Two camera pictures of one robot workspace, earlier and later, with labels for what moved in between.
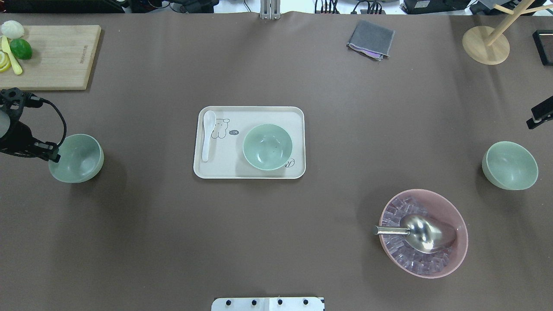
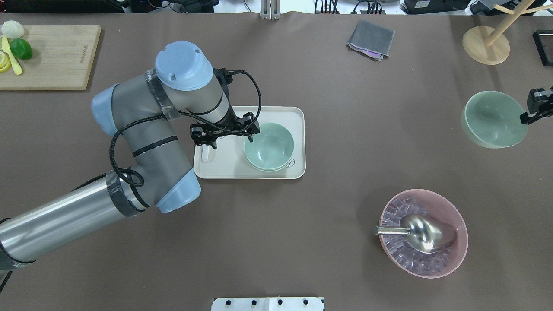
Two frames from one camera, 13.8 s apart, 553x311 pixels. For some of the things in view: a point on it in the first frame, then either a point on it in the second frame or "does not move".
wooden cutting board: [61, 58] does not move
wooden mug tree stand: [488, 44] does not move
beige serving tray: [227, 158] does not move
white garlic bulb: [12, 29] does not move
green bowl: [82, 159] to [271, 149]
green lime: [21, 49] does not move
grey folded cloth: [373, 40] does not move
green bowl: [510, 165] to [491, 119]
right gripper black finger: [542, 112] to [540, 102]
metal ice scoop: [424, 234] does not move
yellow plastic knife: [16, 66] does not move
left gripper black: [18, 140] to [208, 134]
